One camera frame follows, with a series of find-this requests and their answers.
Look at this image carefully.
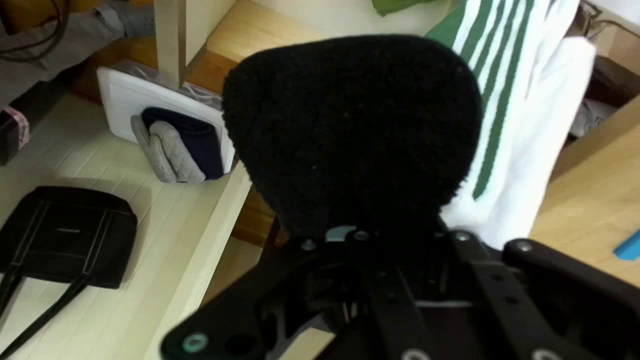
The white green striped towel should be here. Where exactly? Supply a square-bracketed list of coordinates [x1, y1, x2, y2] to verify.
[424, 0, 601, 252]

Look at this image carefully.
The black handbag with straps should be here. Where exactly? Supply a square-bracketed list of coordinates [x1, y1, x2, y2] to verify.
[0, 184, 141, 359]

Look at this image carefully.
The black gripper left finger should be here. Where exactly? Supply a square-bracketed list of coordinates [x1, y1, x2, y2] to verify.
[158, 229, 428, 360]

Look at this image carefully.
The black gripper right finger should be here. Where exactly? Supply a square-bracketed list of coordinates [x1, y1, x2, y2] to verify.
[427, 229, 640, 360]

